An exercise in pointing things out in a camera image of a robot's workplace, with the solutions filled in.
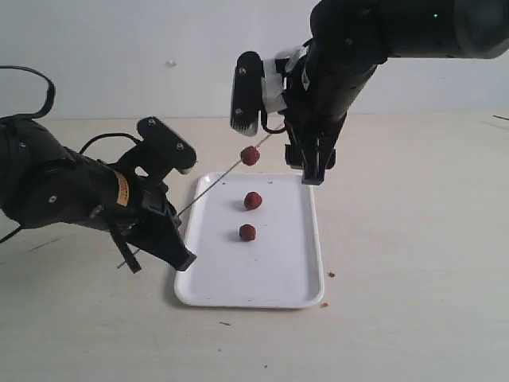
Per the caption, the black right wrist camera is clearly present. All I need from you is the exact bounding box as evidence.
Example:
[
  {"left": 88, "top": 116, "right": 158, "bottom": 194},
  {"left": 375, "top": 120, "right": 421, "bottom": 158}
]
[{"left": 229, "top": 51, "right": 311, "bottom": 137}]

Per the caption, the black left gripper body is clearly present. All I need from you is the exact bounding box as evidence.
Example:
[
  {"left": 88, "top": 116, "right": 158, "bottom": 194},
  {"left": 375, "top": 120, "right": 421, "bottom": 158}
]
[{"left": 91, "top": 146, "right": 181, "bottom": 250}]

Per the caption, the red date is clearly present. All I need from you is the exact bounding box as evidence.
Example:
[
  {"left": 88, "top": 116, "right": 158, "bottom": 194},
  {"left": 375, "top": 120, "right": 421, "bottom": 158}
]
[
  {"left": 239, "top": 224, "right": 257, "bottom": 242},
  {"left": 243, "top": 192, "right": 262, "bottom": 211},
  {"left": 240, "top": 146, "right": 260, "bottom": 166}
]

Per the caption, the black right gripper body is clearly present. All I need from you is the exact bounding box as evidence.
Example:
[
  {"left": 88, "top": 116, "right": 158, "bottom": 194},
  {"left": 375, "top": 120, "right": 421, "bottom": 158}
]
[{"left": 282, "top": 95, "right": 350, "bottom": 148}]

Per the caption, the red date top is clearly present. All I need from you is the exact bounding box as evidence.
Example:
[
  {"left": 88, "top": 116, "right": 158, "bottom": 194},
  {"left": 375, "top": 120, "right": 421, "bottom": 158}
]
[{"left": 243, "top": 192, "right": 262, "bottom": 211}]

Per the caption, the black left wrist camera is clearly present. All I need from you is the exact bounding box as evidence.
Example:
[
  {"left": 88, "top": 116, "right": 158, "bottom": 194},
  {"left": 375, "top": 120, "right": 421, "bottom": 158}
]
[{"left": 137, "top": 116, "right": 197, "bottom": 174}]

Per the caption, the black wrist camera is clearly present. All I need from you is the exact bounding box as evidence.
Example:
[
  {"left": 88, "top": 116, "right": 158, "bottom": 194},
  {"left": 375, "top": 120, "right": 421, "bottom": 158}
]
[
  {"left": 229, "top": 51, "right": 311, "bottom": 137},
  {"left": 137, "top": 116, "right": 197, "bottom": 174}
]

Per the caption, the white rectangular plastic tray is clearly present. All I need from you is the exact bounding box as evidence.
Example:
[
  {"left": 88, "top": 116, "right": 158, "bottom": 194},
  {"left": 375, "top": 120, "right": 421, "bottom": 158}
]
[{"left": 174, "top": 172, "right": 324, "bottom": 309}]

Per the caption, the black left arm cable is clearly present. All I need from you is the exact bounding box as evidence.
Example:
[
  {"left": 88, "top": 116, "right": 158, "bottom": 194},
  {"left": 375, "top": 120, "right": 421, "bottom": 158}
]
[{"left": 0, "top": 65, "right": 140, "bottom": 244}]

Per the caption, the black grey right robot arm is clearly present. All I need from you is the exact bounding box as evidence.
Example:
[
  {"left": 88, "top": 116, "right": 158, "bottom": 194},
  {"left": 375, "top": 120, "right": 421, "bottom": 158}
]
[{"left": 284, "top": 0, "right": 508, "bottom": 185}]

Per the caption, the thin metal skewer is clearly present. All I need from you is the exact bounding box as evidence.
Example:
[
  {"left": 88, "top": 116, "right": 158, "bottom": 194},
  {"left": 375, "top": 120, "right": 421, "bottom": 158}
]
[{"left": 117, "top": 121, "right": 287, "bottom": 270}]

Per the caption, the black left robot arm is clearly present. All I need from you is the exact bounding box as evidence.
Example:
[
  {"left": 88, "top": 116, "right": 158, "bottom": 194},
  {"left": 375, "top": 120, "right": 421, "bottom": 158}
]
[{"left": 1, "top": 116, "right": 196, "bottom": 273}]

